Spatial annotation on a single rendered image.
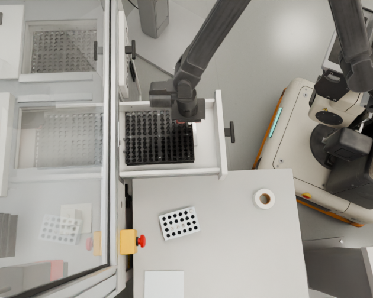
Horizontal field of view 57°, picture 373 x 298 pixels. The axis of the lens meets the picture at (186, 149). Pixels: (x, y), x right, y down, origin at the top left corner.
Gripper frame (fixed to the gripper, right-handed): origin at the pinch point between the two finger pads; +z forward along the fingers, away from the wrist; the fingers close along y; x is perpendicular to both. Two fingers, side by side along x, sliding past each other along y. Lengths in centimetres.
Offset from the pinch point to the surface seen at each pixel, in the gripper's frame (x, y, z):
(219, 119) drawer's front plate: 0.5, 9.7, 1.4
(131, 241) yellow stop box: -37.8, -17.7, 1.3
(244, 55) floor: 80, 31, 95
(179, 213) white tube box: -28.3, -4.6, 17.2
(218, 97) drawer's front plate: 8.1, 9.3, 1.2
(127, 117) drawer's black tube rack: 2.8, -21.4, 4.2
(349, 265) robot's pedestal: -47, 62, 48
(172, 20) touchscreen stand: 102, -16, 86
